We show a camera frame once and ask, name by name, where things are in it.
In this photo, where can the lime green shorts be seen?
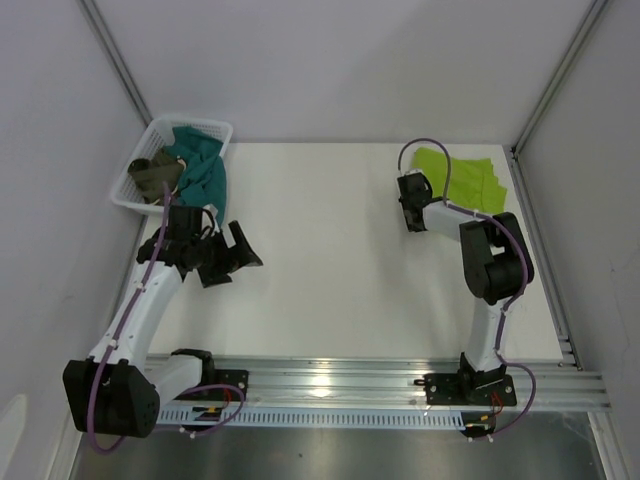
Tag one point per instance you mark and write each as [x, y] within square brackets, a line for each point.
[473, 183]

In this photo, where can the teal shorts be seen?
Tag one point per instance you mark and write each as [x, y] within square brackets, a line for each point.
[204, 181]

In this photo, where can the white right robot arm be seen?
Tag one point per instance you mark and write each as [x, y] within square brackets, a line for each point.
[497, 268]

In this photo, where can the white plastic basket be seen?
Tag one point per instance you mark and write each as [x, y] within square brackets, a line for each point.
[158, 134]

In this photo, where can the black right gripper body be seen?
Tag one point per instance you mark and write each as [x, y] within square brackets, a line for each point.
[411, 227]

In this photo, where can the aluminium mounting rail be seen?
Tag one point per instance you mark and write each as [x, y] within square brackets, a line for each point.
[365, 384]

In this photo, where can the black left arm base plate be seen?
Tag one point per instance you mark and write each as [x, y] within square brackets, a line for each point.
[234, 377]

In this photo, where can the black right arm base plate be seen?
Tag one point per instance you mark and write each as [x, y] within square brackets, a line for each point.
[450, 389]

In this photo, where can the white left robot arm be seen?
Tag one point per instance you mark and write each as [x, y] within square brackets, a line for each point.
[109, 392]

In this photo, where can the olive brown shorts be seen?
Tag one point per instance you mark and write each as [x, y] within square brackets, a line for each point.
[151, 175]

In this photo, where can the left aluminium corner post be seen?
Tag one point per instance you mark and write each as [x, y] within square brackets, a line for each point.
[108, 44]

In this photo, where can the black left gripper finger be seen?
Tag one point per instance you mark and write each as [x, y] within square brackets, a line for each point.
[242, 253]
[210, 277]

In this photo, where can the right aluminium corner post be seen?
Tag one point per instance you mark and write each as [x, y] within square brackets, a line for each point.
[579, 40]

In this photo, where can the slotted grey cable duct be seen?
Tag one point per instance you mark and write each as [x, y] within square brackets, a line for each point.
[411, 419]

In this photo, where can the aluminium corner post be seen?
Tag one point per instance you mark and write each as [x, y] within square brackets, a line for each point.
[579, 40]
[108, 44]

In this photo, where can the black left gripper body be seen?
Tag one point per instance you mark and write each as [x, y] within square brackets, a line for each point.
[212, 251]

